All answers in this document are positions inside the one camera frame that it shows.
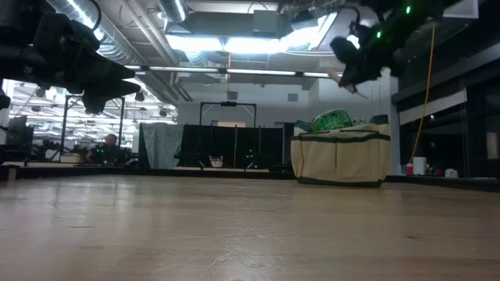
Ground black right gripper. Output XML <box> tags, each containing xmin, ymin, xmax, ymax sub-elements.
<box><xmin>330</xmin><ymin>22</ymin><xmax>395</xmax><ymax>90</ymax></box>

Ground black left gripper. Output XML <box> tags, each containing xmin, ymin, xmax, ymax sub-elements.
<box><xmin>33</xmin><ymin>11</ymin><xmax>142</xmax><ymax>116</ymax></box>

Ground green plastic spray bottle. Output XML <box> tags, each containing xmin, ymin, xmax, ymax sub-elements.
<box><xmin>310</xmin><ymin>108</ymin><xmax>355</xmax><ymax>133</ymax></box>

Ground beige green-trimmed gardening bag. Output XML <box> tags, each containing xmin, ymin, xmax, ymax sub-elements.
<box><xmin>291</xmin><ymin>114</ymin><xmax>392</xmax><ymax>189</ymax></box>

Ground person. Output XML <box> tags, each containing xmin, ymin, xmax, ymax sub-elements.
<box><xmin>85</xmin><ymin>133</ymin><xmax>130</xmax><ymax>165</ymax></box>

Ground grey hanging cloth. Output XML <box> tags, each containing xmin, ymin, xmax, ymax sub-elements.
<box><xmin>139</xmin><ymin>123</ymin><xmax>184</xmax><ymax>170</ymax></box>

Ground white paper roll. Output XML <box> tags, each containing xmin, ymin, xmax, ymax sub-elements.
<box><xmin>412</xmin><ymin>156</ymin><xmax>427</xmax><ymax>176</ymax></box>

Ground long ceiling light bar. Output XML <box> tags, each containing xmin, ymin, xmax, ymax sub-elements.
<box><xmin>124</xmin><ymin>64</ymin><xmax>345</xmax><ymax>79</ymax></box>

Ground white ceiling vent box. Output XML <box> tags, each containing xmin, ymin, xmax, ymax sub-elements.
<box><xmin>443</xmin><ymin>0</ymin><xmax>480</xmax><ymax>20</ymax></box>

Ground black partition screen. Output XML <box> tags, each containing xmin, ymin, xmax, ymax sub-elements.
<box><xmin>182</xmin><ymin>124</ymin><xmax>284</xmax><ymax>169</ymax></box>

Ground large spiral air duct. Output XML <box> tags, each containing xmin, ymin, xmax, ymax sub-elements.
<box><xmin>46</xmin><ymin>0</ymin><xmax>193</xmax><ymax>105</ymax></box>

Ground black rig frame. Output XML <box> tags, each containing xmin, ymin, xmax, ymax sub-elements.
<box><xmin>60</xmin><ymin>94</ymin><xmax>126</xmax><ymax>163</ymax></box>
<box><xmin>199</xmin><ymin>101</ymin><xmax>258</xmax><ymax>171</ymax></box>

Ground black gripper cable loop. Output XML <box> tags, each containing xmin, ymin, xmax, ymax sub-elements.
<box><xmin>342</xmin><ymin>4</ymin><xmax>364</xmax><ymax>27</ymax></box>

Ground yellow cable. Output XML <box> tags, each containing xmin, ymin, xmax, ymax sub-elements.
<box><xmin>408</xmin><ymin>23</ymin><xmax>438</xmax><ymax>165</ymax></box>

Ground black metal table frame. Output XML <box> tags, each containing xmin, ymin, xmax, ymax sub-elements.
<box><xmin>0</xmin><ymin>163</ymin><xmax>500</xmax><ymax>193</ymax></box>

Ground round silver air duct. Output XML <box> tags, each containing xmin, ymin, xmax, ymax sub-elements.
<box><xmin>158</xmin><ymin>0</ymin><xmax>188</xmax><ymax>23</ymax></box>

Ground grey duct box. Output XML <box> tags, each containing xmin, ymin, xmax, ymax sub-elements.
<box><xmin>252</xmin><ymin>9</ymin><xmax>279</xmax><ymax>34</ymax></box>

